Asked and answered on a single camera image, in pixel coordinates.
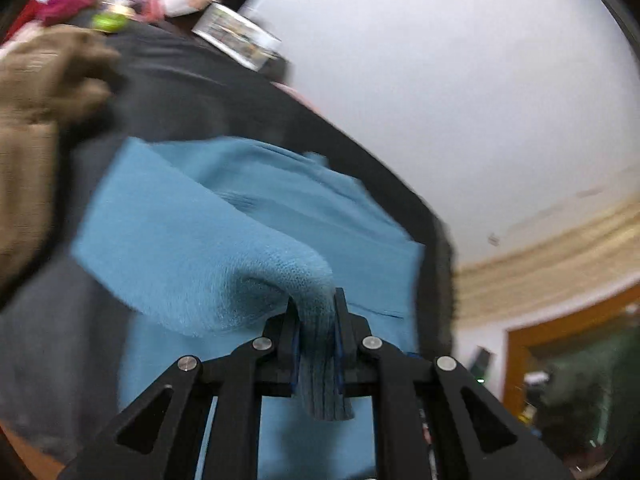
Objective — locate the wooden door frame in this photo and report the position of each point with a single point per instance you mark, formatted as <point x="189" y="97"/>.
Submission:
<point x="521" y="342"/>

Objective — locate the teal knit sweater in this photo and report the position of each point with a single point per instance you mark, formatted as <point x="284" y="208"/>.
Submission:
<point x="205" y="240"/>

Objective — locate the green small object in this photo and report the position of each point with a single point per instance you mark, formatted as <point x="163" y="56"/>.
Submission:
<point x="108" y="22"/>

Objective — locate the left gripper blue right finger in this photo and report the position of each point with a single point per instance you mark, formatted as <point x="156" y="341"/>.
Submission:
<point x="346" y="346"/>

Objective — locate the white picture frame box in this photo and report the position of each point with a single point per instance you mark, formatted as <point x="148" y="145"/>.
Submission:
<point x="241" y="39"/>

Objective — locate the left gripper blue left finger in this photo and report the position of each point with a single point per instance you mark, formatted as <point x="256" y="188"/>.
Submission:
<point x="288" y="349"/>

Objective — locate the cream curtain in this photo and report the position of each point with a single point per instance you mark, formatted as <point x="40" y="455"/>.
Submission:
<point x="600" y="253"/>

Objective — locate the brown garment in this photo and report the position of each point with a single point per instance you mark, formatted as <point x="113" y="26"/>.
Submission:
<point x="49" y="83"/>

